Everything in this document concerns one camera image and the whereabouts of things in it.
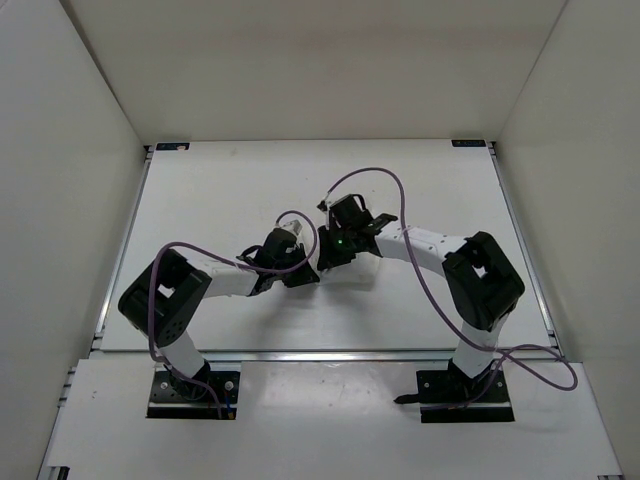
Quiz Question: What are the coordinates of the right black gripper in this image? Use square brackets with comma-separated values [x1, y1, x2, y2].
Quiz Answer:
[317, 224, 357, 272]

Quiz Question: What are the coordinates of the white pleated skirt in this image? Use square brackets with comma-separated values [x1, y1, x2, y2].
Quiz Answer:
[303, 250, 381, 290]

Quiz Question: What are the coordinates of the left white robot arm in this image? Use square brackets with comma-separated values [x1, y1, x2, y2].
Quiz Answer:
[118, 227, 320, 401]

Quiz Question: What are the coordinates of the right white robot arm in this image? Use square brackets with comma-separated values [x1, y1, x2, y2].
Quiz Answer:
[317, 194, 525, 401]

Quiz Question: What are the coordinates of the right blue corner label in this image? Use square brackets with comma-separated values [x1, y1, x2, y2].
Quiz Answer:
[451, 139, 486, 148]

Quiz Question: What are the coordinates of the blue corner label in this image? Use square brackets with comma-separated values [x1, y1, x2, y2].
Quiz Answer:
[155, 142, 190, 151]
[451, 139, 486, 148]

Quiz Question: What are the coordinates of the left blue corner label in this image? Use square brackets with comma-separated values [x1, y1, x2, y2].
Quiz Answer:
[155, 142, 190, 151]

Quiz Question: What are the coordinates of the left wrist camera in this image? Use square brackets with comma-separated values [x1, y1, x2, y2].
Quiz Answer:
[280, 220, 304, 240]

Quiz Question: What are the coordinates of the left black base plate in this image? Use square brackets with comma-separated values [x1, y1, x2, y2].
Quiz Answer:
[146, 364, 241, 421]

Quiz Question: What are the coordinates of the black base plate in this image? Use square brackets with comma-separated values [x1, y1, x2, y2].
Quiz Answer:
[146, 364, 241, 421]
[394, 370, 515, 424]

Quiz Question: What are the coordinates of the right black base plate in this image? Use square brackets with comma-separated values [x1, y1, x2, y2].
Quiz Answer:
[394, 370, 515, 424]

